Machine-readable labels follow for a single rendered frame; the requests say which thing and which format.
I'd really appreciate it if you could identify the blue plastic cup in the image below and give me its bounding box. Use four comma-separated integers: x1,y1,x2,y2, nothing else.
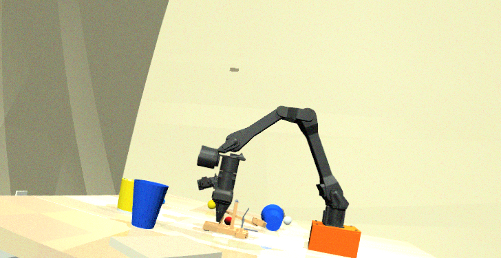
131,180,168,229
261,204,284,231

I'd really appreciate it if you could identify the red ball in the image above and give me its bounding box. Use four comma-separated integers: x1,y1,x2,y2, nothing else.
224,217,232,226

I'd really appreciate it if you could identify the yellow ball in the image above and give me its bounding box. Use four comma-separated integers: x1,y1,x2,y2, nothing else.
207,200,216,209

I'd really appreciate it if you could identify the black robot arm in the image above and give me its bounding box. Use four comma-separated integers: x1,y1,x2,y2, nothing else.
197,105,350,228

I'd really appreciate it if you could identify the yellow cup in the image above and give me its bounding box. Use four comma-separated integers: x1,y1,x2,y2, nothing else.
117,178,134,215

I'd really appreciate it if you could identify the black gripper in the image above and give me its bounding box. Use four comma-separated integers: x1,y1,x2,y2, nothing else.
212,170,237,222

